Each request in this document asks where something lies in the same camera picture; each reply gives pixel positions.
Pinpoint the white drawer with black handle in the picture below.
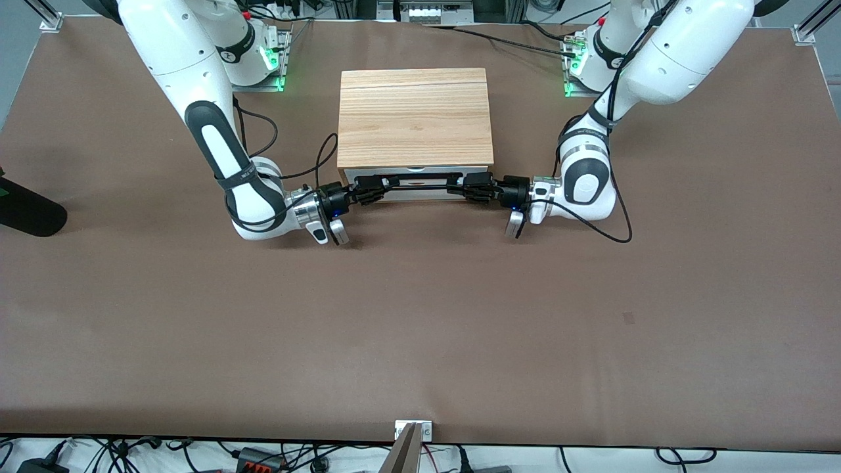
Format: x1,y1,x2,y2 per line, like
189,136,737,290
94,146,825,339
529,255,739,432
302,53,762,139
344,166,491,195

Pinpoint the light wooden drawer cabinet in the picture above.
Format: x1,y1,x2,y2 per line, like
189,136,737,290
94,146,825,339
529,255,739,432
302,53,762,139
337,68,495,202

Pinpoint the brown table cover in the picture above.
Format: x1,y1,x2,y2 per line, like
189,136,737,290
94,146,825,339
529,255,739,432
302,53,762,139
0,14,841,454

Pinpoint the white terminal block device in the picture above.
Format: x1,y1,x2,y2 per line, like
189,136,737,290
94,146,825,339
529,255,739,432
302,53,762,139
376,0,475,26

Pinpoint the black orange power adapter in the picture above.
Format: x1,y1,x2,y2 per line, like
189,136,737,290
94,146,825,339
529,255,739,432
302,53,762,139
235,447,285,473

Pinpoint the black cylindrical object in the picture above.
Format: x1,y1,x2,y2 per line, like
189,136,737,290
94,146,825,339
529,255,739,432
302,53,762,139
0,167,68,238

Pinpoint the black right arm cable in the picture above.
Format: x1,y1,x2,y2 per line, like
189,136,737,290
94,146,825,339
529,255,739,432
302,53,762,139
223,95,340,223

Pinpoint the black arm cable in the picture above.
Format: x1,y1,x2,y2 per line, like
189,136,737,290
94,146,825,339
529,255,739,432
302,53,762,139
518,0,679,245
223,95,340,223

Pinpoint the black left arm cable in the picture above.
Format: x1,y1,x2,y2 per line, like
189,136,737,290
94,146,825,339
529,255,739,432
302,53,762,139
518,0,679,245

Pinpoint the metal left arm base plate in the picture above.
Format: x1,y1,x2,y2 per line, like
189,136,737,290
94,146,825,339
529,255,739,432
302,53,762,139
562,33,604,100

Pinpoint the thick braided black cable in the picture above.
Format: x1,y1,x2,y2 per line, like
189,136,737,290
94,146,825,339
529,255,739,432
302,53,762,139
424,24,581,60

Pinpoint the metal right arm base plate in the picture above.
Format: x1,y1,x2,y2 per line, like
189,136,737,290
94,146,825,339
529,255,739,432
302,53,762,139
231,29,293,93

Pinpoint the thin black cable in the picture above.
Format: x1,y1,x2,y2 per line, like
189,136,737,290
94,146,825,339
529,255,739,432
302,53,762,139
520,20,568,42

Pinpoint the silver camera mount bracket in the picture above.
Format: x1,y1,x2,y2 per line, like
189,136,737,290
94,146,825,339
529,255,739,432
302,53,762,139
394,420,434,442

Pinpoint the aluminium camera post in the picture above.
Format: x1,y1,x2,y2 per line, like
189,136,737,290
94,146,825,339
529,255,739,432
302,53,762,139
379,422,423,473

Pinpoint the looped black cable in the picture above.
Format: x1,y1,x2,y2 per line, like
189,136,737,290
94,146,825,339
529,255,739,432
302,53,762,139
655,446,718,466

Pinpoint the aluminium frame profile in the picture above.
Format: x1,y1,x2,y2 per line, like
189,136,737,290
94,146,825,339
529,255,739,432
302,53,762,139
797,0,841,39

